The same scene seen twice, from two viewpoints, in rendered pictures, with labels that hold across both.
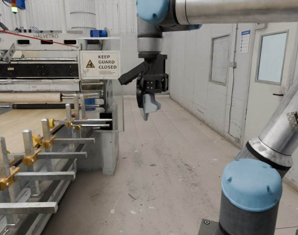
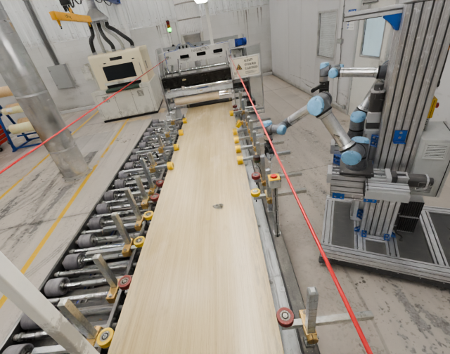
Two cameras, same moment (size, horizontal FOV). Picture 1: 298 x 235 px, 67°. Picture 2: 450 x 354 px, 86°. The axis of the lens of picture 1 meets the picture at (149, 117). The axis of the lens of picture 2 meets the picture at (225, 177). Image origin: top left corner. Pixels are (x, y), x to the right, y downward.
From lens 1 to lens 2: 1.89 m
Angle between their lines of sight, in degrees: 19
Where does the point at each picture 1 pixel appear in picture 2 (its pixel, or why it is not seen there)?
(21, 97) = (193, 98)
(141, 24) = (322, 72)
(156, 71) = (326, 87)
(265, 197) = (361, 119)
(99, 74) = (245, 74)
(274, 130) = (365, 102)
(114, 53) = (255, 56)
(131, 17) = not seen: outside the picture
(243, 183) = (356, 116)
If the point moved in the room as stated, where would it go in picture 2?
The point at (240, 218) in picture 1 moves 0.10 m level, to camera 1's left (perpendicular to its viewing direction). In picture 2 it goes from (355, 125) to (343, 126)
